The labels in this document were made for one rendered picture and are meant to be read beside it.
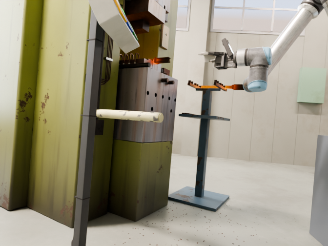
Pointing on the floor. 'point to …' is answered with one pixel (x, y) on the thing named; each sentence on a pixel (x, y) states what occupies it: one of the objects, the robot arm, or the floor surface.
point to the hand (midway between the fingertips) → (202, 56)
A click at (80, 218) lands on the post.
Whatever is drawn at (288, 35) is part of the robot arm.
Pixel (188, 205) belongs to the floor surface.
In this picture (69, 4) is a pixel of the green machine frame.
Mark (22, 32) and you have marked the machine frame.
